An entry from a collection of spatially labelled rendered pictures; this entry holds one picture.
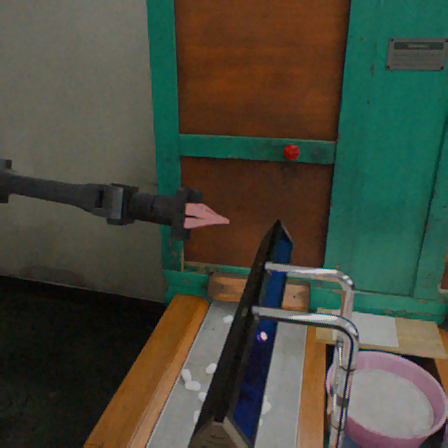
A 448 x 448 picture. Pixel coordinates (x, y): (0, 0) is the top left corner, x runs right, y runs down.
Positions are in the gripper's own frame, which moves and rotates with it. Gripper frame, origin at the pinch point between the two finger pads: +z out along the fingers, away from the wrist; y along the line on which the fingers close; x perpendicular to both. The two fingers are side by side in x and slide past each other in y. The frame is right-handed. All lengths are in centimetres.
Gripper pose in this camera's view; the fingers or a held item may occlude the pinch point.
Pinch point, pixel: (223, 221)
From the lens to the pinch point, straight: 82.8
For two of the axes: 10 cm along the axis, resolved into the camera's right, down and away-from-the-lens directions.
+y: -1.4, 9.8, 1.0
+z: 9.1, 1.7, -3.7
